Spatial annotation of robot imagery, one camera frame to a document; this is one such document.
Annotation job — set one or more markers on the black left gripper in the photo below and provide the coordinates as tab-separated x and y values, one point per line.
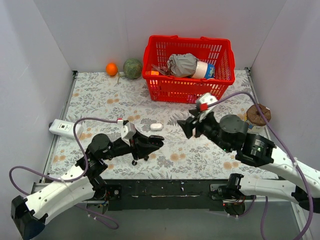
136	146

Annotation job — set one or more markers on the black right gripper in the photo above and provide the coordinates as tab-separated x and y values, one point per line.
197	125

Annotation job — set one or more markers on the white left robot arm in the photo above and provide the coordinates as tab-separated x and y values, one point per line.
81	182

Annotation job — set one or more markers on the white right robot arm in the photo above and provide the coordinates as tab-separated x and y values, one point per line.
299	183

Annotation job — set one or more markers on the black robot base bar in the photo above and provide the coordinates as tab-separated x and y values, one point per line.
162	194

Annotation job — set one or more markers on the white earbud charging case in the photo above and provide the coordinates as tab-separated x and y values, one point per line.
156	126

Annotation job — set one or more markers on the pink blue cup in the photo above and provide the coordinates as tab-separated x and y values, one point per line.
204	70

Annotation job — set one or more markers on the grey crumpled bag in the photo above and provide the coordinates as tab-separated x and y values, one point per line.
182	65

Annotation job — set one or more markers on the orange item in basket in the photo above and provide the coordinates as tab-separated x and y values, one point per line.
154	73

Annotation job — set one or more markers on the jar with brown lid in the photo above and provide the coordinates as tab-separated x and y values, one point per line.
255	121

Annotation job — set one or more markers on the red plastic shopping basket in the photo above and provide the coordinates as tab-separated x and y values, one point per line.
167	88

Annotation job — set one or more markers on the green melon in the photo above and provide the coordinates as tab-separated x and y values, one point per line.
132	68

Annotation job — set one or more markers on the orange fruit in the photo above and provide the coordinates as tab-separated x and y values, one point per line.
111	69

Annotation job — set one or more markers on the white rectangular device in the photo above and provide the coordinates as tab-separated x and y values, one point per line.
62	128

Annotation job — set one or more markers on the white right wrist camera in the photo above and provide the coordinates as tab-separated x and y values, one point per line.
202	105

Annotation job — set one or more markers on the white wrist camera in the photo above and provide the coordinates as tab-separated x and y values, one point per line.
127	130
202	105

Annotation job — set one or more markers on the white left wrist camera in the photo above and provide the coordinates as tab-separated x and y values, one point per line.
127	130

